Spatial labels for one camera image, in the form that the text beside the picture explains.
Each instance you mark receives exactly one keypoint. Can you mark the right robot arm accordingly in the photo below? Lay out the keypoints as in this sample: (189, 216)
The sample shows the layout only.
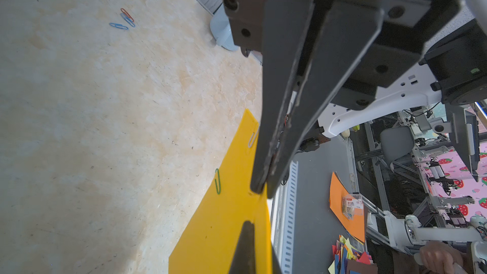
(452, 72)

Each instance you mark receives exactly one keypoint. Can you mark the yellow paper sheet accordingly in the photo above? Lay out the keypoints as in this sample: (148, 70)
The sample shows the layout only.
(209, 240)

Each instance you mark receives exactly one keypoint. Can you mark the stack of coloured papers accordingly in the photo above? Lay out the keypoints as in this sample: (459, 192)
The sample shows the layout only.
(347, 258)

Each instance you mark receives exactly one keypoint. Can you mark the light blue cup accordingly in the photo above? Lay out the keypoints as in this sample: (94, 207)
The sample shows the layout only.
(221, 30)

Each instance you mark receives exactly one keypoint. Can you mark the orange paper on floor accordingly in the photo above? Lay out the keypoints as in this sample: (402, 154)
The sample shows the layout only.
(348, 208)

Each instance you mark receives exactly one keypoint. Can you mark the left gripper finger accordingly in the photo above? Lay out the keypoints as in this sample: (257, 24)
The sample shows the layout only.
(244, 258)

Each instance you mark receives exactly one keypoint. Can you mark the grey office chair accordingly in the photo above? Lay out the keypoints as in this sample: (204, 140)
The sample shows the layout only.
(396, 143)

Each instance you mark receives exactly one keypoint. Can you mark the blue paperclip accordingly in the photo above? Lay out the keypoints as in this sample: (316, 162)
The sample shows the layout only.
(128, 20)
(119, 26)

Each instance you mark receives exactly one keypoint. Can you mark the green paperclip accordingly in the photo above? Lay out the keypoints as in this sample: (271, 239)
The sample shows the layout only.
(217, 182)

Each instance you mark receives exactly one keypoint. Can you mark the person hand in background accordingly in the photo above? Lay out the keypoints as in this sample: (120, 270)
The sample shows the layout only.
(439, 257)

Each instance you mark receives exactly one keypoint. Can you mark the white perforated cable rail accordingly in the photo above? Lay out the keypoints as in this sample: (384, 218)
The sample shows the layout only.
(289, 191)

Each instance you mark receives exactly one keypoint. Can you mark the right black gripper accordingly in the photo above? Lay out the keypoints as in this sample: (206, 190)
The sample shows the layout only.
(317, 52)

